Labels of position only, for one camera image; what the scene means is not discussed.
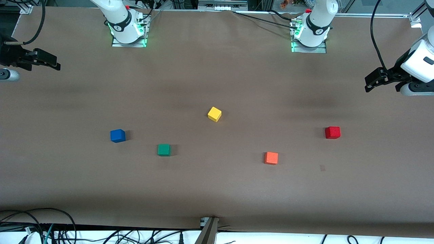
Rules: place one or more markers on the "metal corner bracket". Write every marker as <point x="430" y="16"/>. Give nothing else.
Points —
<point x="415" y="19"/>
<point x="26" y="9"/>

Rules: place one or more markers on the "blue wooden block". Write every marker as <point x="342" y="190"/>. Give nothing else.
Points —
<point x="117" y="136"/>

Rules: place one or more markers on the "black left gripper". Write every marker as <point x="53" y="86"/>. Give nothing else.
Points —
<point x="398" y="69"/>

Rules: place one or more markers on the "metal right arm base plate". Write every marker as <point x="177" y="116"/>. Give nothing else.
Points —
<point x="140" y="42"/>

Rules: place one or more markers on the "thin aluminium edge rail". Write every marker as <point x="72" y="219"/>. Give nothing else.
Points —
<point x="356" y="14"/>

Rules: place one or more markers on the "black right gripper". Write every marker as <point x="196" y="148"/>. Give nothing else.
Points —
<point x="10" y="54"/>

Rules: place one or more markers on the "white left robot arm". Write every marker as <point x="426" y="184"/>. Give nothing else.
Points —
<point x="315" y="20"/>

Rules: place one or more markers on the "red wooden block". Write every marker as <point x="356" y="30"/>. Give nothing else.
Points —
<point x="332" y="132"/>

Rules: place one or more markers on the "green wooden block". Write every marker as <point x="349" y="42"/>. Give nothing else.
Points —
<point x="164" y="150"/>

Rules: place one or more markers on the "aluminium profile bar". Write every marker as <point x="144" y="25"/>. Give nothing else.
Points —
<point x="207" y="234"/>

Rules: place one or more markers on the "orange wooden block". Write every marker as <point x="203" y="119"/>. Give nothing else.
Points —
<point x="271" y="158"/>

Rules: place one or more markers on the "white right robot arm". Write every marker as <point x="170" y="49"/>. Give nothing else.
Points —
<point x="118" y="20"/>

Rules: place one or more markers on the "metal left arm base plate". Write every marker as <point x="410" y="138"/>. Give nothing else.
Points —
<point x="318" y="50"/>

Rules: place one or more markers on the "yellow wooden block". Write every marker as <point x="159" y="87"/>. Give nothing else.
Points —
<point x="214" y="114"/>

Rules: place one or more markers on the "brown table cover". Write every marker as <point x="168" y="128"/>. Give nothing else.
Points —
<point x="217" y="189"/>

